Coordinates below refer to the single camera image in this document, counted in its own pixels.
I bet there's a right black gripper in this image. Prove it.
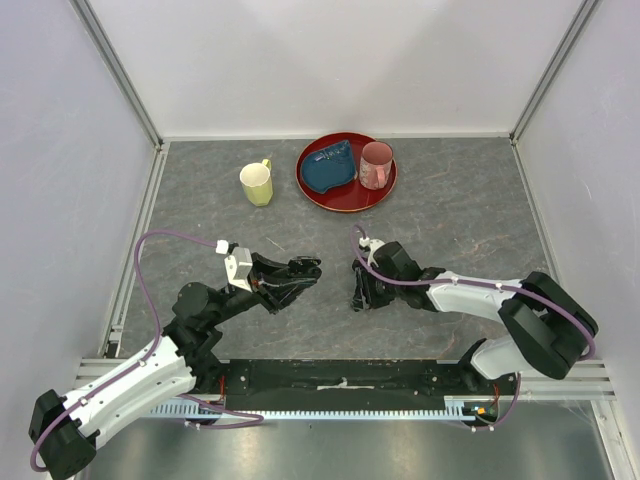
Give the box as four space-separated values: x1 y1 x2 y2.
350 264 402 310

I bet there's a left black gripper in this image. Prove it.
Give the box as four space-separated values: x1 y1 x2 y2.
209 251 318 326

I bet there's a black oval charging case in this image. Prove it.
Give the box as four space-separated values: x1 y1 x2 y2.
287 256 322 280

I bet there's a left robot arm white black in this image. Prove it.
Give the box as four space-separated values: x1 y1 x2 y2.
28 248 321 479

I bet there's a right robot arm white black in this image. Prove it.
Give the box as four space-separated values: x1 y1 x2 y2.
352 237 598 394

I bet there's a yellow-green mug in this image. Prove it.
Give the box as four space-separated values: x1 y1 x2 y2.
239 159 273 207

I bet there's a blue leaf-shaped dish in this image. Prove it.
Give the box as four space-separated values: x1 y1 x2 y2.
300 140 357 194

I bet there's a pink patterned mug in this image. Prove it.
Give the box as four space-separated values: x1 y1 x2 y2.
358 141 393 190

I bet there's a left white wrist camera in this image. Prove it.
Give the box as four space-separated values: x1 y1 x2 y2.
215 240 253 292

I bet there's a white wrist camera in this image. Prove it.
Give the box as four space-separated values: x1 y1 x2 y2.
215 240 253 292
358 237 385 266

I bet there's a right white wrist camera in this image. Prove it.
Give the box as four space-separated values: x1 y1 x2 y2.
358 237 385 266

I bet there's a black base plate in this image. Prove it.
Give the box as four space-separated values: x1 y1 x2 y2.
213 359 517 413

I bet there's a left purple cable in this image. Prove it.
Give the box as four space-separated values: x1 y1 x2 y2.
30 229 219 472

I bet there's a slotted cable duct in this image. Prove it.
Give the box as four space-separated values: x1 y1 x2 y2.
144 397 491 422

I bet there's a left aluminium frame post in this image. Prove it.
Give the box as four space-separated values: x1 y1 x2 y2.
70 0 164 150

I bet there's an aluminium frame post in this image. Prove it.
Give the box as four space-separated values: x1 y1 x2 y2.
509 0 601 146
70 0 164 150

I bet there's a right aluminium frame post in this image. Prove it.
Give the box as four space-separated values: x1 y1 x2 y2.
509 0 601 146

